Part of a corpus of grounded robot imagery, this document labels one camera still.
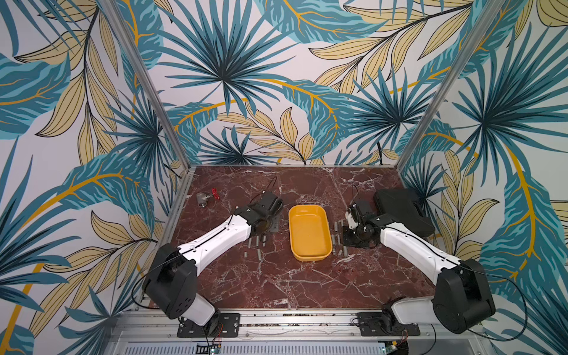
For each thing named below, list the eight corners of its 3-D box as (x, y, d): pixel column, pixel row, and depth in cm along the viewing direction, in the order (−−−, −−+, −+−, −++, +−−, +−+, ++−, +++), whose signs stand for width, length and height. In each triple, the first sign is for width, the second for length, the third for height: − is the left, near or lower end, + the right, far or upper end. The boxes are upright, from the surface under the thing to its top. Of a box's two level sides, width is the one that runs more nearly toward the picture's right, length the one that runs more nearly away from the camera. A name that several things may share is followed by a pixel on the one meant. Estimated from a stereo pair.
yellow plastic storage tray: (289, 262, 89) (289, 255, 84) (288, 211, 104) (289, 203, 99) (331, 262, 89) (334, 256, 84) (324, 211, 105) (326, 203, 99)
